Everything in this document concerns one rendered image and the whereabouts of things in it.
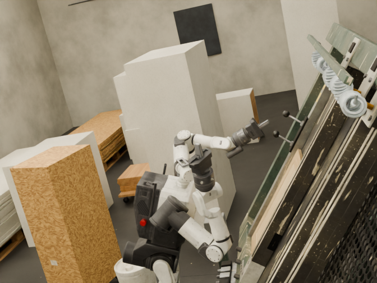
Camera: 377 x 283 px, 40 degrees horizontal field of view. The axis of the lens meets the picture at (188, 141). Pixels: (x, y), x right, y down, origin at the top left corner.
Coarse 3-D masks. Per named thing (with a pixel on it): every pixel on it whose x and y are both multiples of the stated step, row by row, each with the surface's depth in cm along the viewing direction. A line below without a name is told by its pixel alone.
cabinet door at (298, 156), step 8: (296, 152) 266; (296, 160) 258; (288, 168) 267; (296, 168) 250; (288, 176) 261; (280, 184) 271; (280, 192) 264; (272, 200) 273; (272, 208) 266; (264, 216) 275; (264, 224) 268; (256, 232) 277; (256, 240) 269
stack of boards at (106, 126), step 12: (96, 120) 954; (108, 120) 929; (72, 132) 899; (84, 132) 877; (96, 132) 855; (108, 132) 835; (120, 132) 850; (108, 144) 803; (120, 144) 845; (108, 156) 795; (120, 156) 841; (108, 168) 792
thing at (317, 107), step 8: (328, 88) 256; (320, 96) 257; (328, 96) 257; (320, 104) 259; (312, 112) 260; (320, 112) 260; (312, 120) 262; (304, 128) 263; (304, 136) 265; (296, 144) 266; (288, 160) 269; (280, 176) 273; (272, 192) 276; (264, 200) 282; (264, 208) 279; (256, 216) 285; (256, 224) 282
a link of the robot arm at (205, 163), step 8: (208, 152) 213; (192, 160) 210; (200, 160) 209; (208, 160) 213; (192, 168) 212; (200, 168) 210; (208, 168) 214; (200, 176) 213; (208, 176) 213; (200, 184) 214; (208, 184) 215
